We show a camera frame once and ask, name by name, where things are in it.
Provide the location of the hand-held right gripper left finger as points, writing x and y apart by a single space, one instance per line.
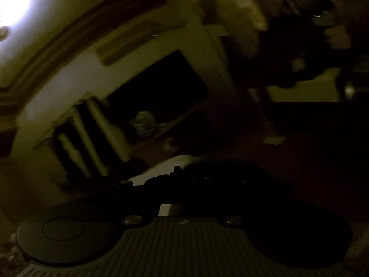
176 179

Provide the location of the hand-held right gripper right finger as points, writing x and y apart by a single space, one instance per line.
201 179

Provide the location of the row of hanging clothes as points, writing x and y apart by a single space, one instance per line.
86 138

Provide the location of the shiny wrapped bundle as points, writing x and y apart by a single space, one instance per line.
141 124

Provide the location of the dark open cabinet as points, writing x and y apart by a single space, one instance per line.
161 92

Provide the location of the round ceiling light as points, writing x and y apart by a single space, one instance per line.
12 0

